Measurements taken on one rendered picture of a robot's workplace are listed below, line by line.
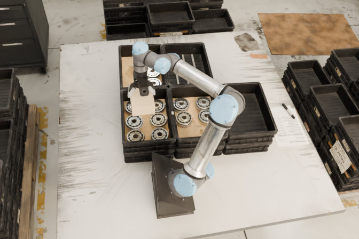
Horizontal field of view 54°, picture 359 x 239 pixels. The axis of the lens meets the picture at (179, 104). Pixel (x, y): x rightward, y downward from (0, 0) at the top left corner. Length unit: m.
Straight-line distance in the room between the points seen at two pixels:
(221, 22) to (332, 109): 1.36
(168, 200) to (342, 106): 1.89
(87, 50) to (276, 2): 2.76
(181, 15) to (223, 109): 2.08
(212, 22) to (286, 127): 1.56
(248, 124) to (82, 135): 1.04
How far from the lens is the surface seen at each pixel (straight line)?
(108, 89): 2.50
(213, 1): 3.71
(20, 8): 3.16
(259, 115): 2.30
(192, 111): 2.22
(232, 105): 1.49
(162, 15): 3.46
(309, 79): 3.48
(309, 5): 4.92
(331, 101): 3.22
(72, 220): 2.05
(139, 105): 1.86
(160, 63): 1.63
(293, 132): 2.46
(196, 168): 1.65
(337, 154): 2.91
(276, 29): 4.35
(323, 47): 4.34
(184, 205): 1.92
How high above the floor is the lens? 2.58
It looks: 51 degrees down
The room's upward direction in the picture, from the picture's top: 6 degrees clockwise
